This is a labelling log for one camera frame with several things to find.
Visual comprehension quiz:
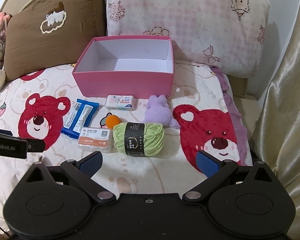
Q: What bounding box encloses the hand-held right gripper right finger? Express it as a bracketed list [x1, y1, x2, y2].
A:
[181, 151, 275, 204]

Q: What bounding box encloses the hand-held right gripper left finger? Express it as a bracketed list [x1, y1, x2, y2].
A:
[24, 151, 117, 205]

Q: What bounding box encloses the blue plastic packet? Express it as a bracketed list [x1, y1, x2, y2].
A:
[60, 99, 100, 138]

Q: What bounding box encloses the orange makeup sponge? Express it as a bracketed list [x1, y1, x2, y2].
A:
[105, 114, 122, 129]

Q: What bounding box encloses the green yarn skein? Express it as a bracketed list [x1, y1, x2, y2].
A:
[112, 121, 165, 157]

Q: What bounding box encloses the pink cardboard box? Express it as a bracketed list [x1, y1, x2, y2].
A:
[72, 36, 175, 98]

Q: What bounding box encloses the bear printed blanket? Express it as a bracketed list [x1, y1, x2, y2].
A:
[0, 60, 253, 233]

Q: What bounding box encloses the white tissue pack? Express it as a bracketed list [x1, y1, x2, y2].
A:
[105, 94, 137, 112]

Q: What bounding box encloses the purple plush toy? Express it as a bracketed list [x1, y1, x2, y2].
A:
[144, 94, 180, 129]

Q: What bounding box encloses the brown pillow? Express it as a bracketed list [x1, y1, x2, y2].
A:
[2, 0, 108, 82]

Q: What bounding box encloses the gold satin curtain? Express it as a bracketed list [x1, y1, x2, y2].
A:
[250, 0, 300, 240]

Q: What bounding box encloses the pink checked pillow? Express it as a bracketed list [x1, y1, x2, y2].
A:
[106, 0, 270, 77]

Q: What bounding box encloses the black cable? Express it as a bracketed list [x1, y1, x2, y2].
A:
[0, 219, 11, 237]

